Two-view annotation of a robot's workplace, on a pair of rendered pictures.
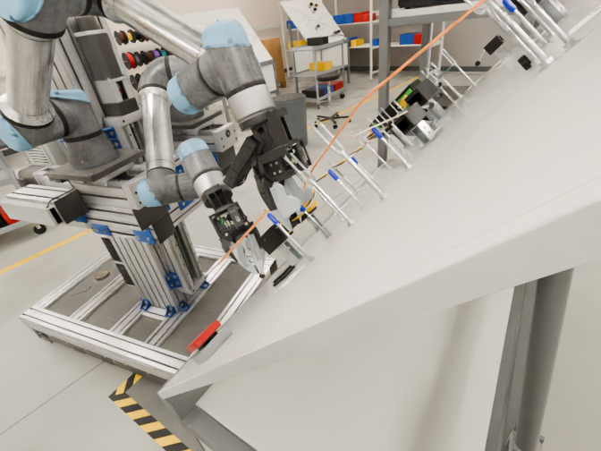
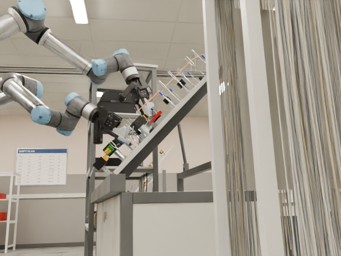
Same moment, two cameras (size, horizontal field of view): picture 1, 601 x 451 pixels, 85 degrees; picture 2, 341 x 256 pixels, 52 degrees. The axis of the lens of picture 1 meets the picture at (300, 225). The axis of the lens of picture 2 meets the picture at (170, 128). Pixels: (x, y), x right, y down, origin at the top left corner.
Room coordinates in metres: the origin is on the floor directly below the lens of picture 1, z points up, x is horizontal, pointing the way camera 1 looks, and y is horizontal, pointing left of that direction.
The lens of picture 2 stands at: (-0.46, 1.21, 0.73)
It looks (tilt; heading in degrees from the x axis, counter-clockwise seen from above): 14 degrees up; 306
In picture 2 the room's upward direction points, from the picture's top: 2 degrees counter-clockwise
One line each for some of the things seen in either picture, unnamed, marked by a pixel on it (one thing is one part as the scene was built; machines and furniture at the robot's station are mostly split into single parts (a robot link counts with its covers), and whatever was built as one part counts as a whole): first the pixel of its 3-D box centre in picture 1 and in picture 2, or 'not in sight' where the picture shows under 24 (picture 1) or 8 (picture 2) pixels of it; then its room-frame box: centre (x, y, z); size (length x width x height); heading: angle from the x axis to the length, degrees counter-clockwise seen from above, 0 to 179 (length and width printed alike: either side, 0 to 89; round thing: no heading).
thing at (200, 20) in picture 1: (233, 68); not in sight; (5.96, 0.71, 0.83); 1.18 x 0.72 x 1.65; 133
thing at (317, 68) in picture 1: (321, 71); not in sight; (6.39, -0.77, 0.54); 0.99 x 0.50 x 1.08; 136
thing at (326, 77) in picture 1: (329, 100); not in sight; (4.97, -0.69, 0.34); 0.58 x 0.55 x 0.69; 94
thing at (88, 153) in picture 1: (88, 146); not in sight; (1.11, 0.66, 1.21); 0.15 x 0.15 x 0.10
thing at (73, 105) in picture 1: (69, 111); not in sight; (1.10, 0.66, 1.33); 0.13 x 0.12 x 0.14; 151
